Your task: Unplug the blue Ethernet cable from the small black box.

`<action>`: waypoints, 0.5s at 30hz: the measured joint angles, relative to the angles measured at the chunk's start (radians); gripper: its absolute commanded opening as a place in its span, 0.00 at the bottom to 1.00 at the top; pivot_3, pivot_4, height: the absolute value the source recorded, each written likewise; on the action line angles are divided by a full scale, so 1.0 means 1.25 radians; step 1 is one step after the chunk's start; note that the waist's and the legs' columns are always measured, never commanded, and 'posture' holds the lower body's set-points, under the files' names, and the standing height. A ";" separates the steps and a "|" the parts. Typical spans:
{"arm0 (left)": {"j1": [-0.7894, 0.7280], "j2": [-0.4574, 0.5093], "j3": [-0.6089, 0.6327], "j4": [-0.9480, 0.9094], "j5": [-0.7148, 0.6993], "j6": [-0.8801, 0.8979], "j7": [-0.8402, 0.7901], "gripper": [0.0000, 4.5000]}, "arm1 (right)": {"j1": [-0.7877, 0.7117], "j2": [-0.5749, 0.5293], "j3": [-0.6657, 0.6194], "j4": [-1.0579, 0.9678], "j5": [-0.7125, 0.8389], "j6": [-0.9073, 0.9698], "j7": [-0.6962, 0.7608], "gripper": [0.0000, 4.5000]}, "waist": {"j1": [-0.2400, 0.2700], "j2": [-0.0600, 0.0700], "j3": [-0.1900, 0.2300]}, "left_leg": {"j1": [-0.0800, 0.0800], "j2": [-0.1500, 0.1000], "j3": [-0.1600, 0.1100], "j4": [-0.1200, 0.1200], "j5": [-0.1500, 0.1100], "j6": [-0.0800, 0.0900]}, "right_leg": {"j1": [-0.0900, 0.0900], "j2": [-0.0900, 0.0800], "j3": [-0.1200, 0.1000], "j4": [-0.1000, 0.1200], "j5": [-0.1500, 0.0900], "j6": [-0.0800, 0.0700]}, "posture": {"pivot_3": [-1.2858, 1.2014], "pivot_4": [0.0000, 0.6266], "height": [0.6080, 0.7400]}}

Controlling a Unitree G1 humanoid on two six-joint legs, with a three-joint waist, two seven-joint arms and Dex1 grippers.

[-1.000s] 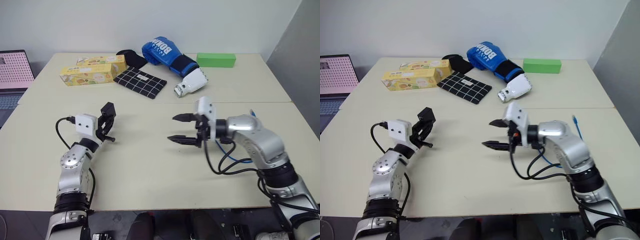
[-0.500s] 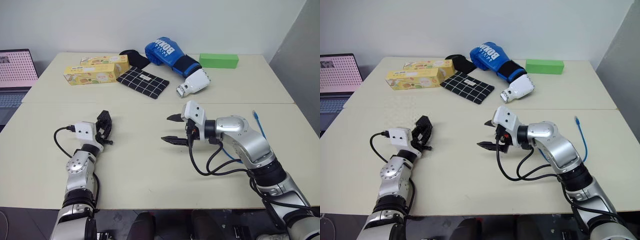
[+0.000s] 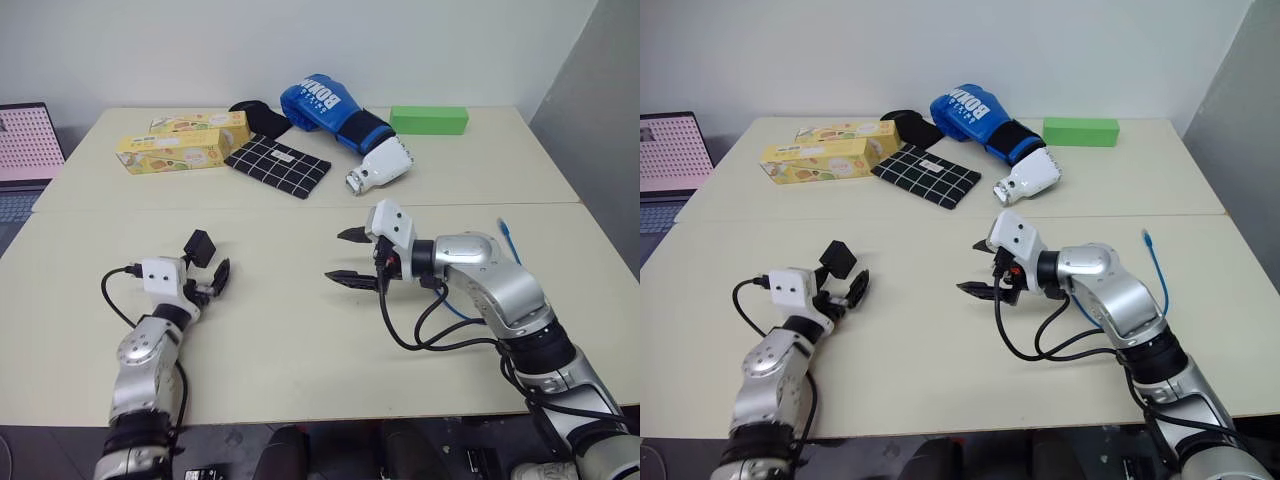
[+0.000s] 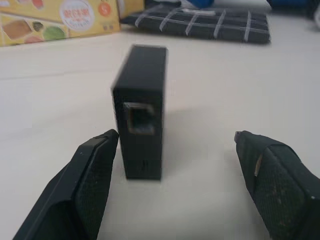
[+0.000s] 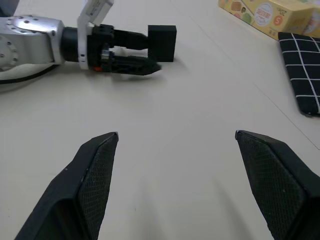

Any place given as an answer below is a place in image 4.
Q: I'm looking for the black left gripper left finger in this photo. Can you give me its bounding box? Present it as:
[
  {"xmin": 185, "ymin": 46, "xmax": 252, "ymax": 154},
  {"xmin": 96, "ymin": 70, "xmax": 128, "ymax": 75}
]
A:
[{"xmin": 12, "ymin": 128, "xmax": 120, "ymax": 240}]

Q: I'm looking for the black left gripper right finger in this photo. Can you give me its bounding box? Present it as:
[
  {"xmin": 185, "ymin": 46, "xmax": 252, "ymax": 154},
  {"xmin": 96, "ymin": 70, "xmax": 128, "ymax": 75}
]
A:
[{"xmin": 233, "ymin": 130, "xmax": 320, "ymax": 240}]

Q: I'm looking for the dark blue object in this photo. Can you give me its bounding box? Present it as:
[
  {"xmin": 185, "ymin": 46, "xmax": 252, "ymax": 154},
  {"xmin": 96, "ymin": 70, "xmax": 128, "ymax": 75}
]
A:
[{"xmin": 266, "ymin": 0, "xmax": 320, "ymax": 20}]

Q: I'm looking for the dark grey checked cloth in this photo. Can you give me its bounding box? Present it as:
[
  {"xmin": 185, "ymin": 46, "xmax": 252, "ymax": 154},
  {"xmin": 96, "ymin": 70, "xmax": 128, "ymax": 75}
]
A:
[{"xmin": 119, "ymin": 6, "xmax": 272, "ymax": 45}]

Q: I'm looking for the yellow printed cardboard box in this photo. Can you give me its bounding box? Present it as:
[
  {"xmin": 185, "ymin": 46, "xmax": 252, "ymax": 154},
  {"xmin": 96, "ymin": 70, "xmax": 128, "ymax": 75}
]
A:
[{"xmin": 0, "ymin": 0, "xmax": 146, "ymax": 48}]

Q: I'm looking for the small black box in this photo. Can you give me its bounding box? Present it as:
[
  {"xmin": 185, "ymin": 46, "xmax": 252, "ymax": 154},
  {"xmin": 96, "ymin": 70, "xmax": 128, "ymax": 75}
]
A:
[{"xmin": 111, "ymin": 44, "xmax": 168, "ymax": 180}]

